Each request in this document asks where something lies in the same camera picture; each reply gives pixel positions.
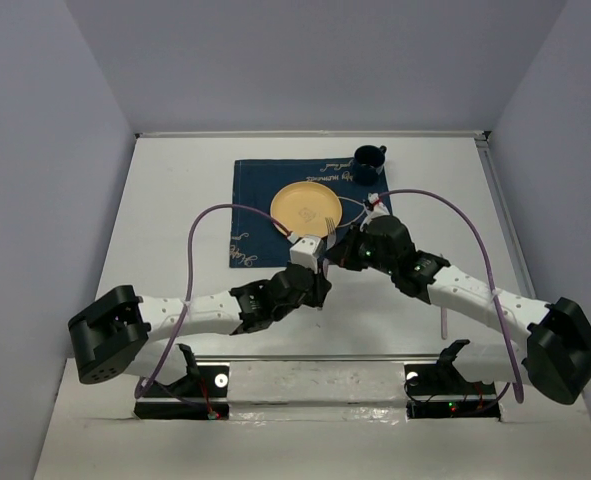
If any knife with pink handle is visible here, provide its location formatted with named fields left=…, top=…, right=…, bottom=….
left=440, top=308, right=448, bottom=340

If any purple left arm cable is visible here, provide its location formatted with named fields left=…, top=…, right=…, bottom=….
left=134, top=204, right=296, bottom=409

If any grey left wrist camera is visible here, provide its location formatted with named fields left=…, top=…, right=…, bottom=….
left=289, top=235, right=328, bottom=274

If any dark blue cup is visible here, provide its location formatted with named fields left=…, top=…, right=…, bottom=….
left=350, top=145, right=387, bottom=186

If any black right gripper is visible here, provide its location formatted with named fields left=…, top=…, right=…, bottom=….
left=322, top=222, right=395, bottom=276

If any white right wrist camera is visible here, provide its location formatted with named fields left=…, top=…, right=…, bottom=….
left=362, top=193, right=391, bottom=228

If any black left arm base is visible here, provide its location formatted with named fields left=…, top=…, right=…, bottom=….
left=133, top=344, right=230, bottom=420

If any tan round plate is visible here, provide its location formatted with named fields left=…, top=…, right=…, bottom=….
left=270, top=181, right=343, bottom=237

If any dark blue patterned cloth napkin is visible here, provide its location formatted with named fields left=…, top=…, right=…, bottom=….
left=229, top=158, right=388, bottom=269

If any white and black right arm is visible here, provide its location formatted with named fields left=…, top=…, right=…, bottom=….
left=325, top=215, right=591, bottom=405

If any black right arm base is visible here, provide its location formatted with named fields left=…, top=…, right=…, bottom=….
left=403, top=340, right=501, bottom=420

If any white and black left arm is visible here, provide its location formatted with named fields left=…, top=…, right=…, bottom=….
left=68, top=264, right=332, bottom=395

